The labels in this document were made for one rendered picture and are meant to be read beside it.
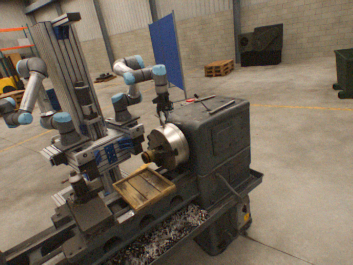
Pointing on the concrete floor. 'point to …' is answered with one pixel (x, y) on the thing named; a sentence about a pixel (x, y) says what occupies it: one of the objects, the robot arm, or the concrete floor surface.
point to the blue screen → (168, 50)
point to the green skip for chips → (344, 73)
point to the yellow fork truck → (13, 81)
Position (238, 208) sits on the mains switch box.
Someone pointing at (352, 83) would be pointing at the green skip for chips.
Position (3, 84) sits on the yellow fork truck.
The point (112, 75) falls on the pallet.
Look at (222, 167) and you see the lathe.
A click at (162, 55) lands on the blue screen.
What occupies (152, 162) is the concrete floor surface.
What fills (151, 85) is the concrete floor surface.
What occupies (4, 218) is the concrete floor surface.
